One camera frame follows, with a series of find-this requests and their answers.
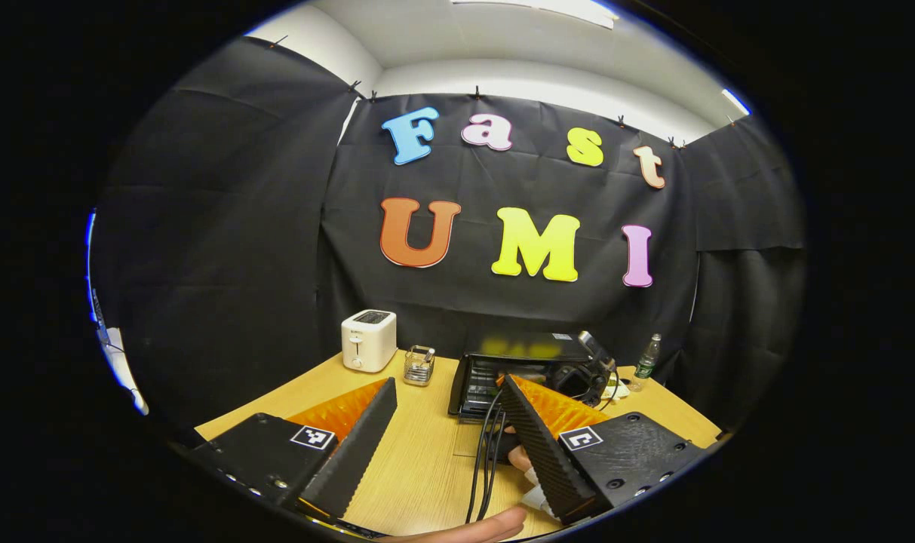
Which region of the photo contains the large ceiling light panel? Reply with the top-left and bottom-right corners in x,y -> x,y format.
453,0 -> 617,30

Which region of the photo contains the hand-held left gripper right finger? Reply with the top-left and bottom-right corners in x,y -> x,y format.
496,373 -> 708,527

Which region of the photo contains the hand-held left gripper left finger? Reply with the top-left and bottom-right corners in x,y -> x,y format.
189,376 -> 398,521

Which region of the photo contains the clear wire-frame holder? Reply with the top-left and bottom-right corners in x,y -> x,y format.
403,345 -> 437,388

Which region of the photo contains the black backdrop cloth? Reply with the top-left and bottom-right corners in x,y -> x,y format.
91,36 -> 809,431

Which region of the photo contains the clear plastic water bottle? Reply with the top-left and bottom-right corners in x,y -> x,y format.
628,333 -> 663,392

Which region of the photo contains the black electric oven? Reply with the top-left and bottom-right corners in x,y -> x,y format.
447,330 -> 582,422

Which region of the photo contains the white toaster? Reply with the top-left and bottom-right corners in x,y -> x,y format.
340,308 -> 398,374

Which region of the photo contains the black cable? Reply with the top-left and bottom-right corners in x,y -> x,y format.
465,392 -> 501,525
475,403 -> 506,523

